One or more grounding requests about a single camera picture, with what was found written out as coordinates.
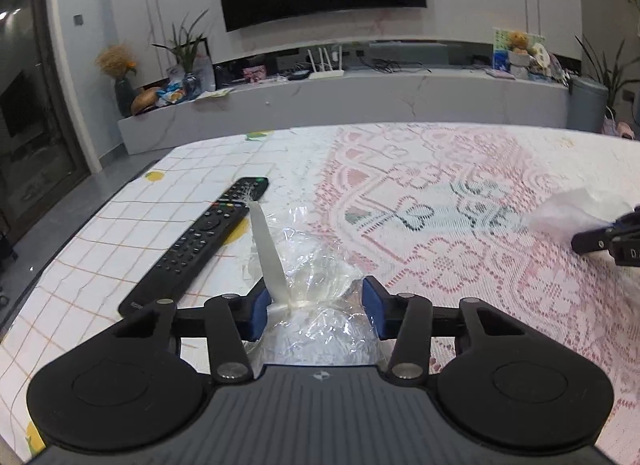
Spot small white tissue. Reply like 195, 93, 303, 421
524, 188, 632, 246

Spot clear plastic bag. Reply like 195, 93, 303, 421
243, 201, 388, 375

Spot black remote control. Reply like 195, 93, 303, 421
117, 177, 269, 318

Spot lace patterned tablecloth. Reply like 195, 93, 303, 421
1, 124, 639, 464

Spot grey round trash bin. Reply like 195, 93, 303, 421
566, 76, 608, 134

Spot tall leafy floor plant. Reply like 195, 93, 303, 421
575, 36, 639, 109

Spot grey marble tv cabinet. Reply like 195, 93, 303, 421
118, 69, 570, 154

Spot teddy bear plush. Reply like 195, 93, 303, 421
508, 31, 528, 55

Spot white wifi router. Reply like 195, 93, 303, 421
307, 46, 345, 80

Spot green potted plant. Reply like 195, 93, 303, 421
153, 10, 208, 100

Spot dark vase yellow flowers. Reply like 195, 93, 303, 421
96, 44, 137, 118

